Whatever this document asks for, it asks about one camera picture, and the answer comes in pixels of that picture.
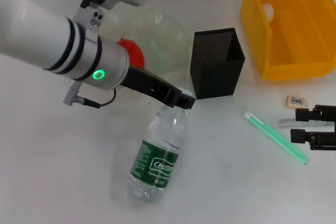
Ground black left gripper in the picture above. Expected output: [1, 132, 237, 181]
[120, 66, 196, 110]

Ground green pen with white cap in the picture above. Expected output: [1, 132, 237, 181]
[244, 110, 309, 166]

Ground clear green-label water bottle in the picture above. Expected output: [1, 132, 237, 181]
[127, 90, 195, 203]

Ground orange fruit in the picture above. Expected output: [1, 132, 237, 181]
[117, 38, 145, 69]

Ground white paper ball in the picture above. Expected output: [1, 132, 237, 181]
[262, 3, 275, 23]

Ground beige eraser with barcode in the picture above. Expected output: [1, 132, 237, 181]
[285, 94, 308, 109]

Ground gray pen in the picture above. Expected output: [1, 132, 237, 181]
[278, 118, 297, 128]

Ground black mesh pen holder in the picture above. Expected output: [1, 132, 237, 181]
[191, 27, 246, 101]

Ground wavy clear glass fruit plate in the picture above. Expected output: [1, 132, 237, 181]
[104, 7, 194, 96]

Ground yellow plastic bin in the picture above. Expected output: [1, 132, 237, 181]
[239, 0, 336, 80]

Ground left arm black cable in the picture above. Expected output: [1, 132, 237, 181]
[62, 81, 118, 109]

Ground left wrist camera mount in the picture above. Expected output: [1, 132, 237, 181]
[70, 3, 106, 42]

